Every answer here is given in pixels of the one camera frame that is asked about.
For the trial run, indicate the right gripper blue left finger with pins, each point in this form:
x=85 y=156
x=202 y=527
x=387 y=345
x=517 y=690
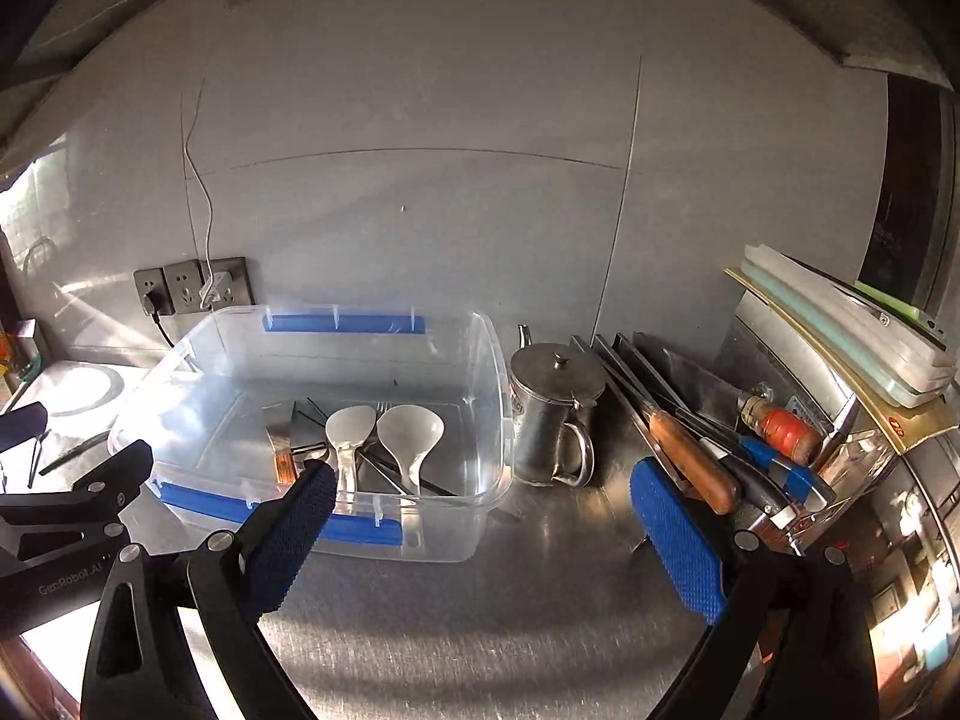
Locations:
x=279 y=535

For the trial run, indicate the black plug with cable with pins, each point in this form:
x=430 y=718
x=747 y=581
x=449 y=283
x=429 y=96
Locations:
x=151 y=306

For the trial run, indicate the red handled knife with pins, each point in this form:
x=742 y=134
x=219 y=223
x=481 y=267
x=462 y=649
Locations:
x=772 y=423

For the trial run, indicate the brown wooden handled cleaver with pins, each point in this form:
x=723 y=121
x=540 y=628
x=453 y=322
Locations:
x=714 y=485

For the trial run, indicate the stainless steel knife rack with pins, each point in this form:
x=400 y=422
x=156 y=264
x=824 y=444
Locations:
x=778 y=497

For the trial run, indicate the black chopstick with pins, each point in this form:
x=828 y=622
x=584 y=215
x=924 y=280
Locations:
x=371 y=452

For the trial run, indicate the blue black handled knife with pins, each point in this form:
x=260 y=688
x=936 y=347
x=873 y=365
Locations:
x=794 y=481

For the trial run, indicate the stacked cutting boards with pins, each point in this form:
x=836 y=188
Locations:
x=897 y=370

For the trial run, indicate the grey wall socket panel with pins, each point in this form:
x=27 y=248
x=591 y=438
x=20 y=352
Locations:
x=180 y=285

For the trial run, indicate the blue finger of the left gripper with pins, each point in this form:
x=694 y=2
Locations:
x=23 y=424

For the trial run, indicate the stainless steel lidded jug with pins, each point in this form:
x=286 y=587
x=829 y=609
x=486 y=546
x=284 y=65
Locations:
x=554 y=389

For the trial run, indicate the clear plastic storage box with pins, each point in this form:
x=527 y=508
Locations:
x=250 y=388

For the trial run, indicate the wooden handled metal scraper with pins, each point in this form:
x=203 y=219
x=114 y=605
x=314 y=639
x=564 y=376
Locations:
x=277 y=420

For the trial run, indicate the white plastic ladle spoon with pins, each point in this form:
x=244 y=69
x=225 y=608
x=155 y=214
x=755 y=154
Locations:
x=409 y=433

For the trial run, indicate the white rice paddle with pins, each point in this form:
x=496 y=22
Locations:
x=346 y=431

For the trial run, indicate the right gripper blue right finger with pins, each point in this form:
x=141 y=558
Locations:
x=693 y=566

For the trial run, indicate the silver metal fork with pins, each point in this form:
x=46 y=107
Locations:
x=380 y=409

